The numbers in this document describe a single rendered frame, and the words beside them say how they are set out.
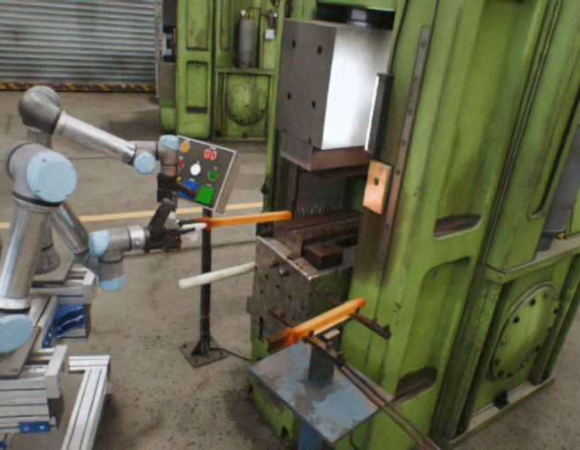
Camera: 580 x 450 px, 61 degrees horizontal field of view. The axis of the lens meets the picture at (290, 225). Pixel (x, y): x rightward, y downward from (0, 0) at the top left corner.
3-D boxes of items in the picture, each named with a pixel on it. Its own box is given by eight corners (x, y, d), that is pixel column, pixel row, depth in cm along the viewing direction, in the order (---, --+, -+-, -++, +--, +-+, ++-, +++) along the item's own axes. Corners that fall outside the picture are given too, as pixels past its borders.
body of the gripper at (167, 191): (158, 197, 210) (158, 170, 205) (178, 197, 211) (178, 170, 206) (156, 204, 203) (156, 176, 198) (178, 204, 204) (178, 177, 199)
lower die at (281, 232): (300, 257, 194) (302, 237, 190) (272, 236, 208) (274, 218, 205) (377, 237, 217) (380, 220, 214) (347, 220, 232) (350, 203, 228)
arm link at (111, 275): (110, 273, 161) (109, 243, 157) (129, 287, 155) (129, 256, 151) (87, 280, 156) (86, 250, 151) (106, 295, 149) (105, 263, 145)
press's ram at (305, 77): (336, 157, 165) (354, 29, 149) (274, 128, 193) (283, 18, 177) (421, 146, 189) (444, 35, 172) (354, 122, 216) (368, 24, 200)
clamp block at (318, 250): (319, 270, 185) (320, 255, 183) (305, 261, 191) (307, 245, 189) (343, 264, 192) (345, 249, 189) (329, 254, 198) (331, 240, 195)
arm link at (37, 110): (20, 91, 158) (162, 156, 180) (25, 85, 167) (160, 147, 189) (6, 123, 161) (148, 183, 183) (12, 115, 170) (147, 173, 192)
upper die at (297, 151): (310, 171, 179) (312, 145, 175) (279, 155, 194) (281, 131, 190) (391, 160, 202) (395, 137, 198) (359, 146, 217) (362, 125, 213)
